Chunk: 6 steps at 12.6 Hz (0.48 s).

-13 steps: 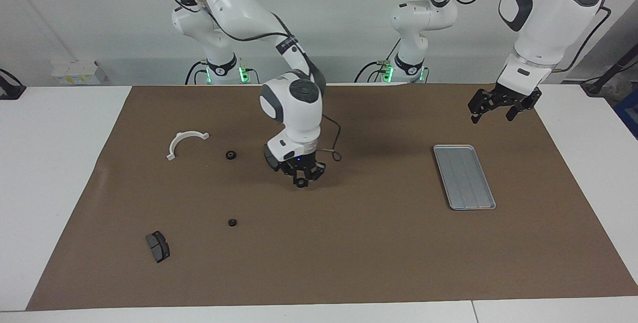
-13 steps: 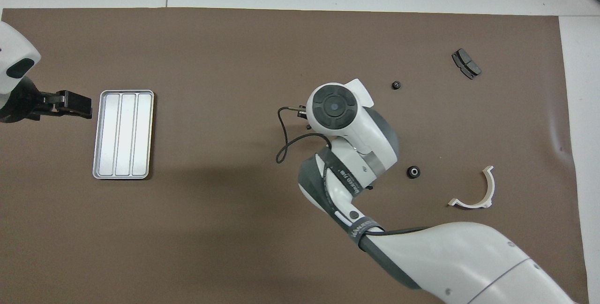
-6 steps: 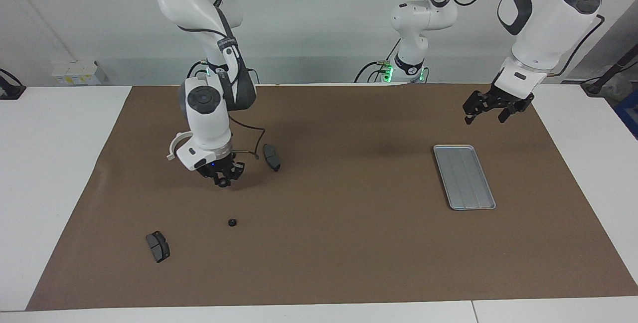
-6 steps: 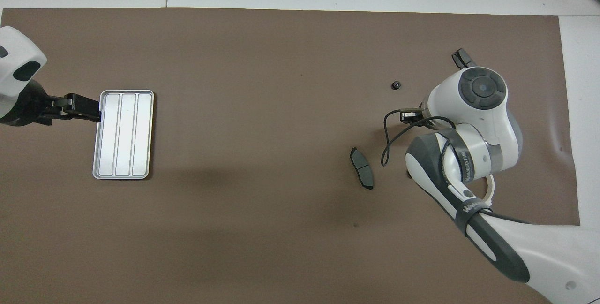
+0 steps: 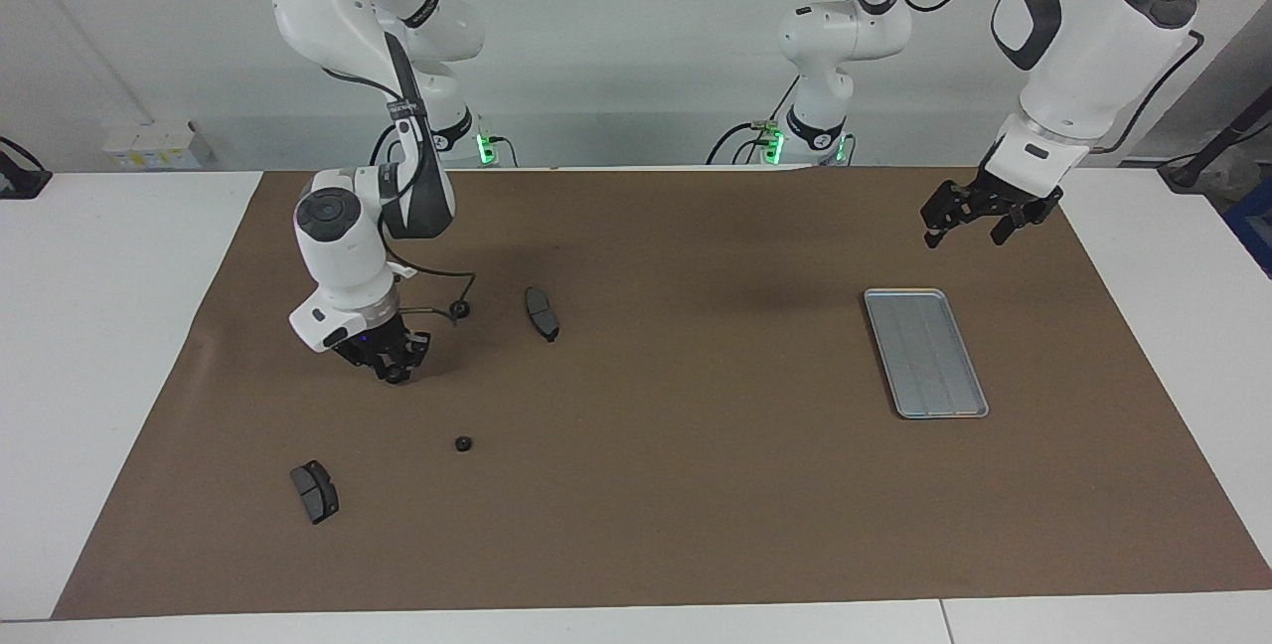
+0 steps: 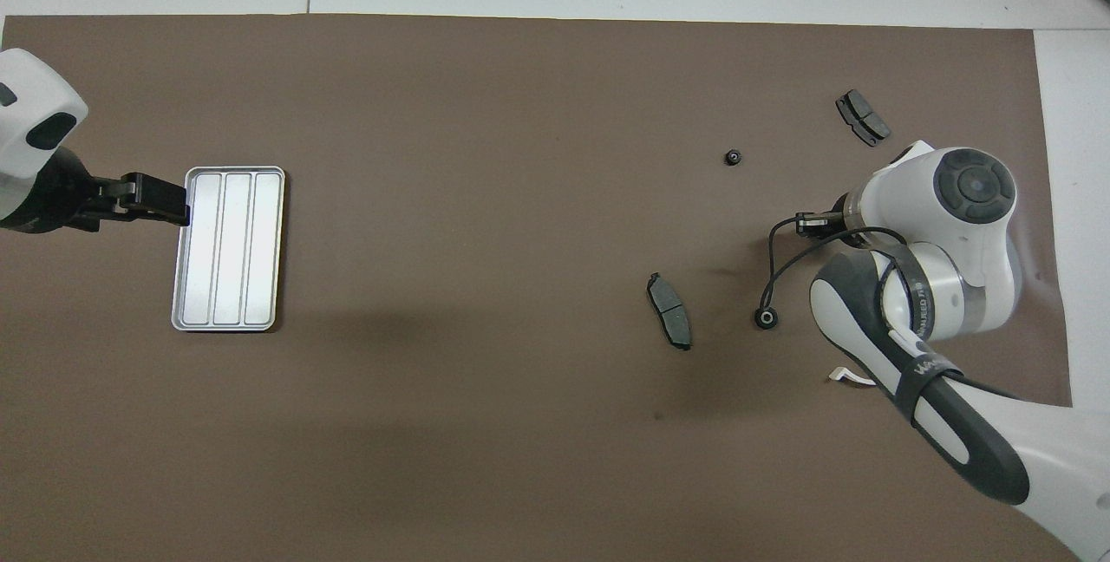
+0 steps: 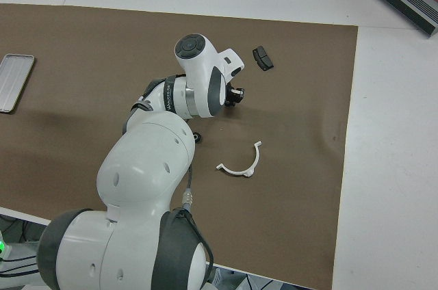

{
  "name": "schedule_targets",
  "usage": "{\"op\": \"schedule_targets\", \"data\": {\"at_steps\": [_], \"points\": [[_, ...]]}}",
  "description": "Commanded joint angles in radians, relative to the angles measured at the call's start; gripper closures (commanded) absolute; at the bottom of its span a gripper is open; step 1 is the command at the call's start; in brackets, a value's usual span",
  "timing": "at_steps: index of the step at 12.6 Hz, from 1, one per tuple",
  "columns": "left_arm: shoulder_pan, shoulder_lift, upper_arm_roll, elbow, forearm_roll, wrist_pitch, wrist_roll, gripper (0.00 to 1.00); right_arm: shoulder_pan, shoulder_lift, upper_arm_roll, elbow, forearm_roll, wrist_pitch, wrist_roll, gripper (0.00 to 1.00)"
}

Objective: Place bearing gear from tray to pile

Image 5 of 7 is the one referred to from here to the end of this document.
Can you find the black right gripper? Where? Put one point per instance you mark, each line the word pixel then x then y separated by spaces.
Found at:
pixel 383 346

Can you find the silver ribbed metal tray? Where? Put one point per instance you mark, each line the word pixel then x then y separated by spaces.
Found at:
pixel 929 356

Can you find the brown table mat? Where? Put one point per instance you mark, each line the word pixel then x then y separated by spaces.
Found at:
pixel 646 475

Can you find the dark grey brake pad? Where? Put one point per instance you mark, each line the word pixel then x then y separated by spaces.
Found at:
pixel 542 314
pixel 316 495

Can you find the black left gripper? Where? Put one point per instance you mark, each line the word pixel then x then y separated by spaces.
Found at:
pixel 984 202

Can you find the blue plastic crate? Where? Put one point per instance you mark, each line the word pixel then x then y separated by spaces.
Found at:
pixel 1254 227

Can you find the black pole stand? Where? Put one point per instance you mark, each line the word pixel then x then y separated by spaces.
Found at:
pixel 1207 155

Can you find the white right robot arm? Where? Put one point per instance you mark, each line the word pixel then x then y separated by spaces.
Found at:
pixel 338 246

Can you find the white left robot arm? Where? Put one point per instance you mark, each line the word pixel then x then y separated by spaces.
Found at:
pixel 1083 48

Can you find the black desk clamp mount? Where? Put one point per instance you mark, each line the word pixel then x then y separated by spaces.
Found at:
pixel 20 182

